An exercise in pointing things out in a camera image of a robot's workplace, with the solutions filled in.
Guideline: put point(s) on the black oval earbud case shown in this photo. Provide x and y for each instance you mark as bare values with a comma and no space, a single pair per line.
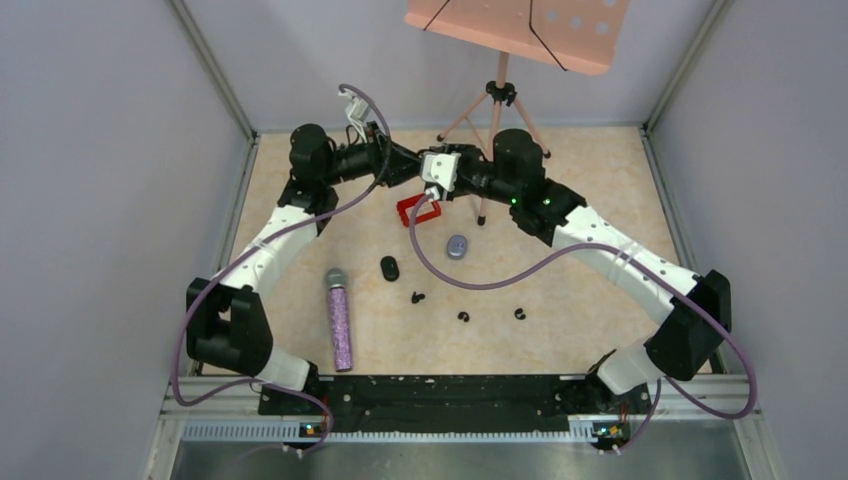
389,268

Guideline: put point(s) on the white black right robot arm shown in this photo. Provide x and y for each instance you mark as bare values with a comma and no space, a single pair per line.
687,306

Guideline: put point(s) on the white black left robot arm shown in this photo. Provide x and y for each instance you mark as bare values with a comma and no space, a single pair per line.
227,323

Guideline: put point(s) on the silver blue earbud charging case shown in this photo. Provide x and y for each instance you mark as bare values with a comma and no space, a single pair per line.
457,247

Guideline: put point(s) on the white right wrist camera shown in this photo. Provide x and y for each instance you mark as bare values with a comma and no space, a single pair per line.
439,173

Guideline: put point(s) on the red toy window brick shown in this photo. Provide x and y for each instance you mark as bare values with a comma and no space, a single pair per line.
429,210

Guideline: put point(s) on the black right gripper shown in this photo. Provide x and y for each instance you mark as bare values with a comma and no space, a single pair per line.
466,152

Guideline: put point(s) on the pink music stand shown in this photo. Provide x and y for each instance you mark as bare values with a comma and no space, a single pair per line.
576,37

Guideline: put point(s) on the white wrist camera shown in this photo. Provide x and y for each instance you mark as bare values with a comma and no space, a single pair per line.
356,111
439,173

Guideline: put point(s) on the purple glitter microphone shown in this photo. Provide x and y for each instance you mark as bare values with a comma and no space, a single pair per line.
336,282

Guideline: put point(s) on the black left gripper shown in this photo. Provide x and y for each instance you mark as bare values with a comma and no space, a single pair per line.
393,164

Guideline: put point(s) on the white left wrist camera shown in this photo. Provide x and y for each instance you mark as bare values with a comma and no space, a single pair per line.
356,111

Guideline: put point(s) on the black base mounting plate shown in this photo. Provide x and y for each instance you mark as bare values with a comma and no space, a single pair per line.
454,403

